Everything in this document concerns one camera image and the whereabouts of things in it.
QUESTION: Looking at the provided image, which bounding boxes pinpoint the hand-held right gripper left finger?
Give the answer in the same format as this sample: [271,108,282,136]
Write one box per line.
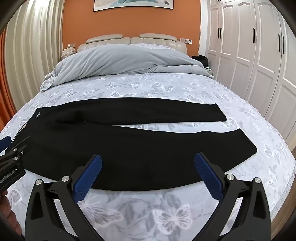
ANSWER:
[25,154,109,241]

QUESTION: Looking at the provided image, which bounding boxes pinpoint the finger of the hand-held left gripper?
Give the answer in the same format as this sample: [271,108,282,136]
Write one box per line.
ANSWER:
[0,137,30,162]
[0,136,12,152]

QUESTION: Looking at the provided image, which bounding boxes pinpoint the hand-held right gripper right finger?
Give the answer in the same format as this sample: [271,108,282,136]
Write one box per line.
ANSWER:
[194,152,274,241]

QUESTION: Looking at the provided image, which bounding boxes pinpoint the black pants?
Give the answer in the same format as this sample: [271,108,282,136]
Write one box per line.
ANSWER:
[13,97,258,192]

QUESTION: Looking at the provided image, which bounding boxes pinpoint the person's left hand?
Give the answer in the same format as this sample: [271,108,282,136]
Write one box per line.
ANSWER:
[0,189,19,232]

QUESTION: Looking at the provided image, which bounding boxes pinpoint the butterfly print bed sheet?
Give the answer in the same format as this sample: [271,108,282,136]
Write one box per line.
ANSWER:
[0,70,294,241]

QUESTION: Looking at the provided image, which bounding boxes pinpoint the orange curtain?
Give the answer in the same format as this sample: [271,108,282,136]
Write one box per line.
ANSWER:
[0,30,15,131]

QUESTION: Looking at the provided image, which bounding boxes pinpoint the white pleated curtain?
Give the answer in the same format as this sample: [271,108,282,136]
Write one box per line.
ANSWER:
[5,0,64,112]

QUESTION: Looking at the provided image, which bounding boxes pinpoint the white flower decoration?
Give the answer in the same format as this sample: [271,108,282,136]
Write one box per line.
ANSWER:
[61,45,77,58]

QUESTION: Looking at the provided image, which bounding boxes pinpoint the black bag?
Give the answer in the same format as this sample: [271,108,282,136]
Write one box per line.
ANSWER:
[191,55,210,68]

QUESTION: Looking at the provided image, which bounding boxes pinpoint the grey duvet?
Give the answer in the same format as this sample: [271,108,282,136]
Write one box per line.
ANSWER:
[40,43,214,93]

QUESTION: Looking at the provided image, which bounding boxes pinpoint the white wardrobe doors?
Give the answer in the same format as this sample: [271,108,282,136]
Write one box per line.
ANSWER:
[206,0,296,149]

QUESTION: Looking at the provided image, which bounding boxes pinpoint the white pillows at headboard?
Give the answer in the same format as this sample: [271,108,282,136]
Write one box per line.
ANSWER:
[77,34,188,56]

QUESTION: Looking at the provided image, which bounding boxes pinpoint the framed wall picture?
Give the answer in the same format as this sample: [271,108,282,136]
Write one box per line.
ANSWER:
[93,0,174,12]

